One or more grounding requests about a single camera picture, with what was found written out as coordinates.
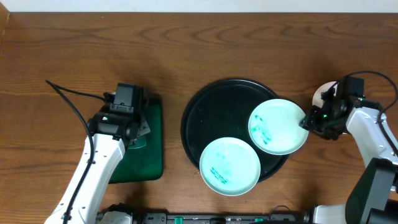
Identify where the round black serving tray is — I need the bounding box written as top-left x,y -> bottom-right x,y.
180,78 -> 288,182

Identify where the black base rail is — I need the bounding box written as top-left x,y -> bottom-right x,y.
96,212 -> 312,224

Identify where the light green plate front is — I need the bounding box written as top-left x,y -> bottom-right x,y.
199,137 -> 261,197

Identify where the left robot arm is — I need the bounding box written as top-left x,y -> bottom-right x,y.
46,82 -> 149,223

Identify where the green rectangular tray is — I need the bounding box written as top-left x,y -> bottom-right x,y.
109,99 -> 163,184

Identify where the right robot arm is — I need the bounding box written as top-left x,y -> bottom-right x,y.
300,77 -> 397,224

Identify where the green sponge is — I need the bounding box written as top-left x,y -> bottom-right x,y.
128,136 -> 147,149

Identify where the light green plate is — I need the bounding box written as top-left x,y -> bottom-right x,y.
199,137 -> 261,197
248,99 -> 309,156

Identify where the white plate with green smear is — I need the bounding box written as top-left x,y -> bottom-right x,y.
312,81 -> 347,107

